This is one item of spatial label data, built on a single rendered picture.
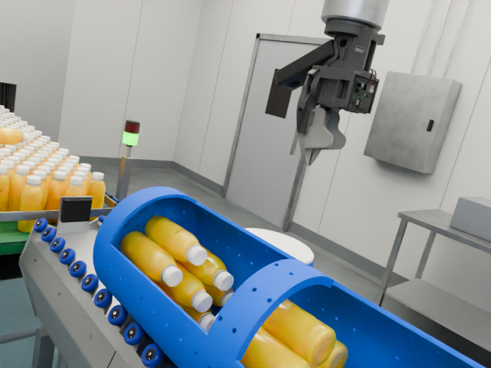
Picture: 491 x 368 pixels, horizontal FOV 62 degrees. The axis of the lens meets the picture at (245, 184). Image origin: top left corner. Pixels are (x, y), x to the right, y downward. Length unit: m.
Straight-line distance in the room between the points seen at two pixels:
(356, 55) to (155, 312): 0.53
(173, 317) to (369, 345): 0.35
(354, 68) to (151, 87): 5.76
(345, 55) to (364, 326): 0.46
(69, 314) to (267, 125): 4.25
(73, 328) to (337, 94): 0.83
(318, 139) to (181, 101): 6.01
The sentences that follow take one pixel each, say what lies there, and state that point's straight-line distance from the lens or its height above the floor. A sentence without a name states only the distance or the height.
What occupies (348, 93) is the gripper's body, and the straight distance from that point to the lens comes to 0.60.
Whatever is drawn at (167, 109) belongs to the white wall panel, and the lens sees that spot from 6.50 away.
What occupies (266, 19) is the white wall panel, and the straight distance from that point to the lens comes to 5.58.
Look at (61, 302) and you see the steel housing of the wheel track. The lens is 1.20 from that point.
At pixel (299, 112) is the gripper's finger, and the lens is 0.63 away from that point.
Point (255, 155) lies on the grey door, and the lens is 5.24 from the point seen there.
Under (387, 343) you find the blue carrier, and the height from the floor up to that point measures 1.14.
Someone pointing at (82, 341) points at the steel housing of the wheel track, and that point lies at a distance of 1.09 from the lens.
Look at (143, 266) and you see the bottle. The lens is 0.90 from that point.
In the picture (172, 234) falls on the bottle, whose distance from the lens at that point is 0.91.
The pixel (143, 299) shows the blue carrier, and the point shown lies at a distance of 0.80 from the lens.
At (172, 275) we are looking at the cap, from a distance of 0.86.
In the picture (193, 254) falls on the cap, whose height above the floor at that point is 1.15.
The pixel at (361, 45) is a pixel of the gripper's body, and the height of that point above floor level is 1.59.
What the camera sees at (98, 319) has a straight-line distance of 1.04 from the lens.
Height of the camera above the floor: 1.49
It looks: 13 degrees down
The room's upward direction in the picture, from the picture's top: 13 degrees clockwise
